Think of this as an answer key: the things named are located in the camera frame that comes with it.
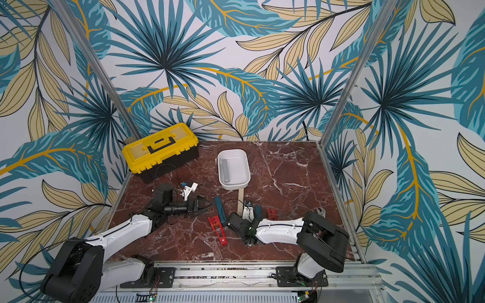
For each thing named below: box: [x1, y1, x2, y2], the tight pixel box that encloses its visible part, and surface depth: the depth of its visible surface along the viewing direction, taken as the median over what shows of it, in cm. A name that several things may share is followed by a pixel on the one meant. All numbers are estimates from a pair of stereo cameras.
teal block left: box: [214, 196, 227, 225], surface depth 92 cm
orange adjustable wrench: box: [316, 206, 326, 220], surface depth 94 cm
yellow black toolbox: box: [121, 122, 200, 184], surface depth 96 cm
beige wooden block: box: [236, 187, 245, 217], surface depth 95 cm
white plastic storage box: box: [217, 148, 251, 191], surface depth 108 cm
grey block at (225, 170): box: [221, 159, 230, 183], surface depth 105 cm
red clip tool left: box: [207, 214, 228, 246], surface depth 87 cm
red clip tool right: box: [267, 207, 278, 221], surface depth 92 cm
